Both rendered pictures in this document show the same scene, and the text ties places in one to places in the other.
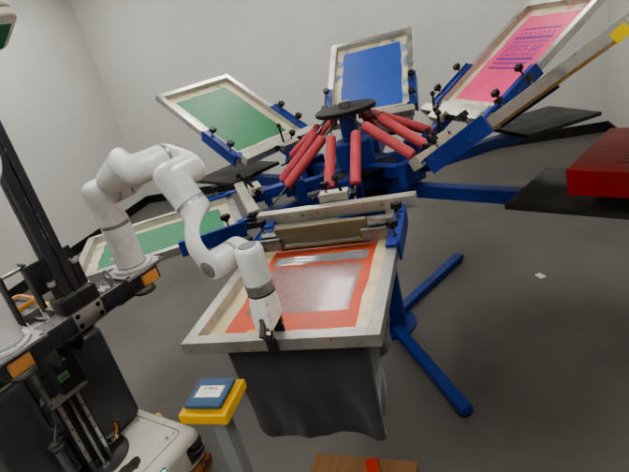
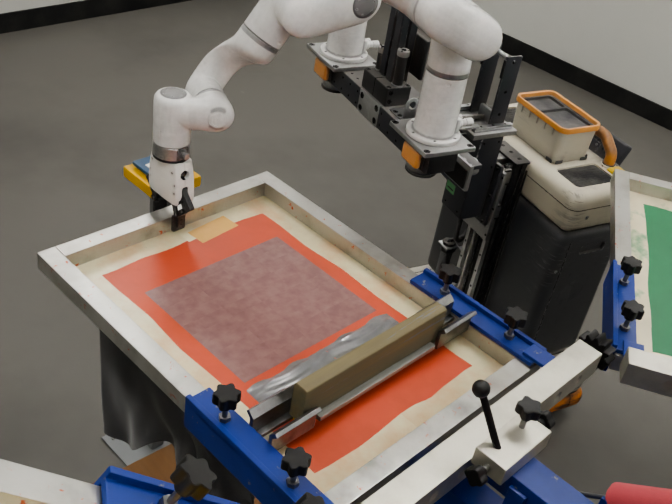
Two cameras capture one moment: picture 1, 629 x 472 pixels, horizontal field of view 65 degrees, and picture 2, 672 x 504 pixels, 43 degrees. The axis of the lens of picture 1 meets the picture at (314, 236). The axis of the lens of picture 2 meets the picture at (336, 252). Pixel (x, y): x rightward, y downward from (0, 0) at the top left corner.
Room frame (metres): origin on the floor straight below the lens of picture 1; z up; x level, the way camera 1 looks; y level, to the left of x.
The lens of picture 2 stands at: (1.99, -1.10, 2.02)
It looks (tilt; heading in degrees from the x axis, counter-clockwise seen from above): 35 degrees down; 110
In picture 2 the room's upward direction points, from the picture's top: 10 degrees clockwise
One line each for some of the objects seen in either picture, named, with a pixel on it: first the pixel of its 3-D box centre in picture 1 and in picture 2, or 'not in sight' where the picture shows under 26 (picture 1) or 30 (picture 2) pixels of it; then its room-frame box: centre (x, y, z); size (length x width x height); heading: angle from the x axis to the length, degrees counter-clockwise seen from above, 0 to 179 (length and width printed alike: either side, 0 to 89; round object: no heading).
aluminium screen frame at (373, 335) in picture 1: (310, 272); (285, 313); (1.50, 0.05, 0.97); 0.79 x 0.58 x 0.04; 160
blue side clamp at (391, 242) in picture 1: (397, 232); (255, 461); (1.63, -0.30, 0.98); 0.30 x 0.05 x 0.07; 160
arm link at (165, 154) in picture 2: (260, 284); (173, 147); (1.15, 0.17, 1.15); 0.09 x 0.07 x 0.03; 160
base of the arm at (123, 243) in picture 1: (121, 245); (445, 102); (1.56, 0.63, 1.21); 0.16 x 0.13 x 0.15; 53
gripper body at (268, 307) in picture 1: (266, 304); (170, 172); (1.14, 0.17, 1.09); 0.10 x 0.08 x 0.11; 160
